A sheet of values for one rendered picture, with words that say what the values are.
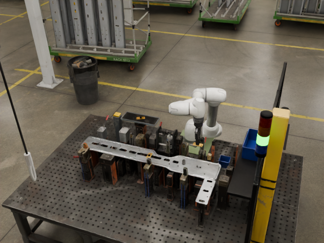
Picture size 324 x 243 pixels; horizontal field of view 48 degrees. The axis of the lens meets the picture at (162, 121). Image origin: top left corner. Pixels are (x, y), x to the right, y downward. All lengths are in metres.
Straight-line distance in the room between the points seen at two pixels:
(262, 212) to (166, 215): 0.94
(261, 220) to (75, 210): 1.63
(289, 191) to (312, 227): 0.82
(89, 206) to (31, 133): 2.61
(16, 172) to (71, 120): 1.28
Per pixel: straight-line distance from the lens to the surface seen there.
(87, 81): 6.02
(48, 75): 6.99
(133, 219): 3.29
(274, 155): 2.38
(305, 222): 4.39
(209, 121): 3.76
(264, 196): 2.61
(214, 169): 3.29
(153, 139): 3.50
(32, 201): 3.66
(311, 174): 5.00
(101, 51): 7.42
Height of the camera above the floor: 3.17
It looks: 34 degrees down
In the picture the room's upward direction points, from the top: 2 degrees counter-clockwise
